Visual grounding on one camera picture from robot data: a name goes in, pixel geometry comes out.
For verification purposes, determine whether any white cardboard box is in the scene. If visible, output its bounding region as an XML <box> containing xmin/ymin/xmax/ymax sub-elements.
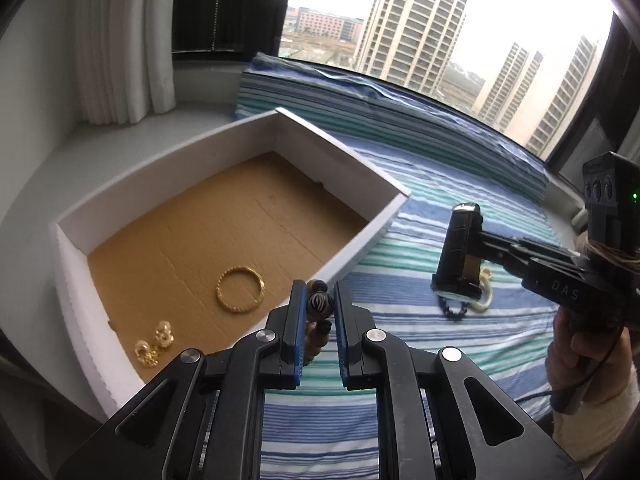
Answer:
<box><xmin>50</xmin><ymin>108</ymin><xmax>410</xmax><ymax>414</ymax></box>

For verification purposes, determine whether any white fleece sleeve right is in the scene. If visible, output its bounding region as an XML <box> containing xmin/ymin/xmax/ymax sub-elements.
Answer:
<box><xmin>552</xmin><ymin>365</ymin><xmax>639</xmax><ymax>478</ymax></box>

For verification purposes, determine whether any white curtain left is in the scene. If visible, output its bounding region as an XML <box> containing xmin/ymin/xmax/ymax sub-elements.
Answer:
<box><xmin>74</xmin><ymin>0</ymin><xmax>176</xmax><ymax>125</ymax></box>

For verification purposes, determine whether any pale jade bangle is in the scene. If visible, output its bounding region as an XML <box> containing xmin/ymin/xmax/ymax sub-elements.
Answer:
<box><xmin>471</xmin><ymin>266</ymin><xmax>494</xmax><ymax>313</ymax></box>

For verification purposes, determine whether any black bead bracelet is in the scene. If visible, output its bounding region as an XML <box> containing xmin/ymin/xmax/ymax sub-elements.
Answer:
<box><xmin>437</xmin><ymin>291</ymin><xmax>474</xmax><ymax>322</ymax></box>

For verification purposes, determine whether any gold charm pendant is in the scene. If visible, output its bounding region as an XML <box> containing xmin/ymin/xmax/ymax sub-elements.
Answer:
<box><xmin>134</xmin><ymin>320</ymin><xmax>175</xmax><ymax>367</ymax></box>

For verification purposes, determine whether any striped bed sheet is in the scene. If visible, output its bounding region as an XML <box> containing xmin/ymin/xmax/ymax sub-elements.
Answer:
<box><xmin>260</xmin><ymin>138</ymin><xmax>556</xmax><ymax>479</ymax></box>

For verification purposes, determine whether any right hand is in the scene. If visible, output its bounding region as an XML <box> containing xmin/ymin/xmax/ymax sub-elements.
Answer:
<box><xmin>546</xmin><ymin>292</ymin><xmax>638</xmax><ymax>408</ymax></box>

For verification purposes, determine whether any brown wooden bead bracelet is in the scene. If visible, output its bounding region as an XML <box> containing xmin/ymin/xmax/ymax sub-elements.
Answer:
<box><xmin>301</xmin><ymin>278</ymin><xmax>335</xmax><ymax>366</ymax></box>

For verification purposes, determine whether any gold bangle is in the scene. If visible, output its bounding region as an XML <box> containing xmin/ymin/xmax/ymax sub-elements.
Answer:
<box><xmin>215</xmin><ymin>266</ymin><xmax>266</xmax><ymax>314</ymax></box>

